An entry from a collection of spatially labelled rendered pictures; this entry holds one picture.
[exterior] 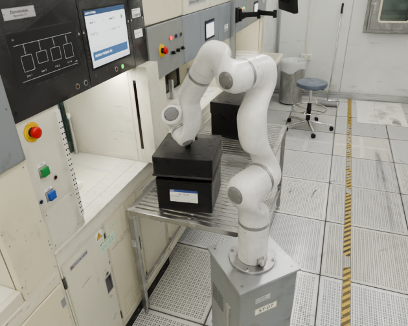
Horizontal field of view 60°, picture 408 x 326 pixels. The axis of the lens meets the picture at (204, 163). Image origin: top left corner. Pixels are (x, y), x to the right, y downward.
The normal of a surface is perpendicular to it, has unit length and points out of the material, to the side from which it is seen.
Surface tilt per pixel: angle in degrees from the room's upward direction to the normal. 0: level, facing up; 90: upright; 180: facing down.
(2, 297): 0
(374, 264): 0
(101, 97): 90
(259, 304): 90
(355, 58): 90
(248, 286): 0
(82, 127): 90
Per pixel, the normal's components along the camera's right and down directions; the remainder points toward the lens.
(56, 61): 0.94, 0.14
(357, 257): -0.04, -0.88
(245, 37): -0.34, 0.46
